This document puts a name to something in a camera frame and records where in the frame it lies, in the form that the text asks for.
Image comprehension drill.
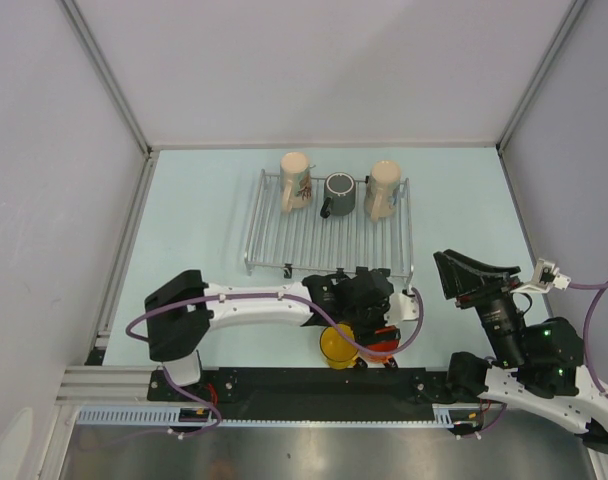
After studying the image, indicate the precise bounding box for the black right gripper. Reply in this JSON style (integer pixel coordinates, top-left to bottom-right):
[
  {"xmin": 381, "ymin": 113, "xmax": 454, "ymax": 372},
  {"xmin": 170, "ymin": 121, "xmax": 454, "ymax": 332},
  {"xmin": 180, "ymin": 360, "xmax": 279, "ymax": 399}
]
[{"xmin": 430, "ymin": 249, "xmax": 526, "ymax": 367}]

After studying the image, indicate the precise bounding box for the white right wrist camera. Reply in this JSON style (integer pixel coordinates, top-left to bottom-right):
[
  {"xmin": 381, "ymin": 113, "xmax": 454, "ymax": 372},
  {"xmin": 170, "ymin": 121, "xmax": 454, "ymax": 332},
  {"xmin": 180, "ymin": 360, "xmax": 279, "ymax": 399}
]
[{"xmin": 512, "ymin": 258, "xmax": 571, "ymax": 294}]

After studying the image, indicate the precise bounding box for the beige decorated mug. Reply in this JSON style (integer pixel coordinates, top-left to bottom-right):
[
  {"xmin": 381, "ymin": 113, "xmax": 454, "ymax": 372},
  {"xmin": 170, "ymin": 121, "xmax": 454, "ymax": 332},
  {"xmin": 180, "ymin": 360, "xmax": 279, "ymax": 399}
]
[{"xmin": 280, "ymin": 152, "xmax": 313, "ymax": 213}]

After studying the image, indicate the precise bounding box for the orange mug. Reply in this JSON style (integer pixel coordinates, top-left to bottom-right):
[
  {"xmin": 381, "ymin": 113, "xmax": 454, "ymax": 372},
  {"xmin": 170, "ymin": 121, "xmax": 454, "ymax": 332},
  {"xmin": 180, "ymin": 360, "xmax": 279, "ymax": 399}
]
[{"xmin": 360, "ymin": 326, "xmax": 401, "ymax": 370}]

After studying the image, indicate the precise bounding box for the beige plain mug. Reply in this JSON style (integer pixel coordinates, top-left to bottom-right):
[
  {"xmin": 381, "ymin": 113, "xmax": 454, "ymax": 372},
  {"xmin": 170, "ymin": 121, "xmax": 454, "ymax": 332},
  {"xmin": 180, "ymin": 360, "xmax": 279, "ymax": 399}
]
[{"xmin": 364, "ymin": 160, "xmax": 402, "ymax": 223}]

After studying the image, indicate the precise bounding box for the silver wire dish rack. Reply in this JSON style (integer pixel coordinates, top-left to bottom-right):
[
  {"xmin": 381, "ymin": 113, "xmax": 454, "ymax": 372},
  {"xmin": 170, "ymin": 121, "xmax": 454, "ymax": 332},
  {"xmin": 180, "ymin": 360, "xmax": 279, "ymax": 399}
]
[{"xmin": 243, "ymin": 171, "xmax": 414, "ymax": 282}]

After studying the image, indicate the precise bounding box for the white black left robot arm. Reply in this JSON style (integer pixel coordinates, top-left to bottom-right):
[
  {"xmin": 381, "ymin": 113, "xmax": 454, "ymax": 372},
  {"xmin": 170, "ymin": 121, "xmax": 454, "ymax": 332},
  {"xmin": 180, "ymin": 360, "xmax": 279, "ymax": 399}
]
[{"xmin": 144, "ymin": 270, "xmax": 417, "ymax": 400}]

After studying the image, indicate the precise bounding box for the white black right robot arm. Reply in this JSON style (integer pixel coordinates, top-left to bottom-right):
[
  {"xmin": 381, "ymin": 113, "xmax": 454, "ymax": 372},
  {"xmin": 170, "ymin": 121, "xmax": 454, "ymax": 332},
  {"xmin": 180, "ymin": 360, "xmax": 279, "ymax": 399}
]
[{"xmin": 433, "ymin": 249, "xmax": 608, "ymax": 455}]

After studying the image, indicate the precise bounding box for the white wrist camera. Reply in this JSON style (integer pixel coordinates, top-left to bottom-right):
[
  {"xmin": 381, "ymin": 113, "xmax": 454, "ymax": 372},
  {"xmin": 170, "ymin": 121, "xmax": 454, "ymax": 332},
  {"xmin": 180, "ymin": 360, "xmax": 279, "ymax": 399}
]
[
  {"xmin": 384, "ymin": 292, "xmax": 420, "ymax": 325},
  {"xmin": 512, "ymin": 258, "xmax": 571, "ymax": 294}
]

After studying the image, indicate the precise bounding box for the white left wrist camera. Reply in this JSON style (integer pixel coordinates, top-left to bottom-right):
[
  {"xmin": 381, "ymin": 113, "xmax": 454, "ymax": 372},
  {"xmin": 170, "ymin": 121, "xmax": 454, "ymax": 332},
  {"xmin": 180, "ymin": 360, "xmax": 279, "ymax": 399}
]
[{"xmin": 384, "ymin": 292, "xmax": 420, "ymax": 325}]

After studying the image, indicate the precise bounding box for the white slotted cable duct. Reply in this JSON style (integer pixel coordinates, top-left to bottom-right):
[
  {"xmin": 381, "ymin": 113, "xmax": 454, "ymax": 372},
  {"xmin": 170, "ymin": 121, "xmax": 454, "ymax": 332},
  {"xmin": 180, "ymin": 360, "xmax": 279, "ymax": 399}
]
[{"xmin": 76, "ymin": 405, "xmax": 481, "ymax": 429}]

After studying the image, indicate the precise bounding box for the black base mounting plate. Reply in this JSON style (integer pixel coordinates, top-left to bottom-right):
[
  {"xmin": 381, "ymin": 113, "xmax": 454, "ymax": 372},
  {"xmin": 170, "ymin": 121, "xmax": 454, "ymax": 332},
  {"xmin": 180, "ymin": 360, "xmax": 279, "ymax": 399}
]
[{"xmin": 147, "ymin": 366, "xmax": 485, "ymax": 422}]

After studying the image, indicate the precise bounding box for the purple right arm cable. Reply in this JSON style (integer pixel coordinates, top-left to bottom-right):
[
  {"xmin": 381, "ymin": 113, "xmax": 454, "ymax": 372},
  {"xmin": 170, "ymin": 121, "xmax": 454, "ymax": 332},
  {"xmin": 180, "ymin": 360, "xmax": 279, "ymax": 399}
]
[{"xmin": 456, "ymin": 277, "xmax": 608, "ymax": 440}]

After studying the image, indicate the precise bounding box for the yellow mug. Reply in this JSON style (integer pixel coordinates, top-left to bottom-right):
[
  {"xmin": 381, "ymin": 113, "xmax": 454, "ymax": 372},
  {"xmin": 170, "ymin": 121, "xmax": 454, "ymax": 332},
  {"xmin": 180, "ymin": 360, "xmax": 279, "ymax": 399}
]
[{"xmin": 319, "ymin": 327, "xmax": 368, "ymax": 370}]

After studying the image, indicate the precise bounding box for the dark green mug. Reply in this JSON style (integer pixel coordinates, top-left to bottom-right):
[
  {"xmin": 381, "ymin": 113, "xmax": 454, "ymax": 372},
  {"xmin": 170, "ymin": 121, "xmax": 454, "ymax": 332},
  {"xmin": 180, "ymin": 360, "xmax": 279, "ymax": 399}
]
[{"xmin": 320, "ymin": 172, "xmax": 356, "ymax": 219}]

